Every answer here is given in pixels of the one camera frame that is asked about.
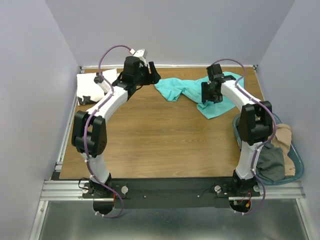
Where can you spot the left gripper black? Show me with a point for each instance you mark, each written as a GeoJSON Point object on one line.
{"type": "Point", "coordinates": [152, 78]}

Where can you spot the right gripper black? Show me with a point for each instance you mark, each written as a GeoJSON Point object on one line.
{"type": "Point", "coordinates": [204, 85]}

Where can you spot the teal t shirt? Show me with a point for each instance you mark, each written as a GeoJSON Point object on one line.
{"type": "Point", "coordinates": [172, 88]}

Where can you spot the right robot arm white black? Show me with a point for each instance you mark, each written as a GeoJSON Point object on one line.
{"type": "Point", "coordinates": [255, 126]}

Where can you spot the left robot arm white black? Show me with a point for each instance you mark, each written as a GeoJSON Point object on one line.
{"type": "Point", "coordinates": [89, 133]}

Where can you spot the folded white printed t shirt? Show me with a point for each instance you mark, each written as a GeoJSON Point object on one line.
{"type": "Point", "coordinates": [91, 88]}

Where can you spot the beige t shirt in basket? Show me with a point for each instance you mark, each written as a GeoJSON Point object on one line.
{"type": "Point", "coordinates": [283, 139]}

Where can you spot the grey t shirt in basket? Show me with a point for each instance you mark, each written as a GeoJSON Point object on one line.
{"type": "Point", "coordinates": [271, 164]}

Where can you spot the teal plastic laundry basket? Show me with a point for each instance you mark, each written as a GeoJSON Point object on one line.
{"type": "Point", "coordinates": [299, 166]}

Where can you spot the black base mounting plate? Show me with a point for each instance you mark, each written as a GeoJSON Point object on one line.
{"type": "Point", "coordinates": [120, 186]}

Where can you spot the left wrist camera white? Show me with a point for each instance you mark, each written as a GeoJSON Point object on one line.
{"type": "Point", "coordinates": [140, 53]}

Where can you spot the aluminium back rail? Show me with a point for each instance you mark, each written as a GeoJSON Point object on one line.
{"type": "Point", "coordinates": [158, 66]}

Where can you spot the aluminium rail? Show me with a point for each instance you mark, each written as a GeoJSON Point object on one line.
{"type": "Point", "coordinates": [63, 146]}
{"type": "Point", "coordinates": [71, 190]}
{"type": "Point", "coordinates": [158, 66]}

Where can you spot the aluminium left side rail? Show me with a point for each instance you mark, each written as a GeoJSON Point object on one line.
{"type": "Point", "coordinates": [63, 146]}

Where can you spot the aluminium front rail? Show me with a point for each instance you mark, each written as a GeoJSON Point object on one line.
{"type": "Point", "coordinates": [71, 190]}

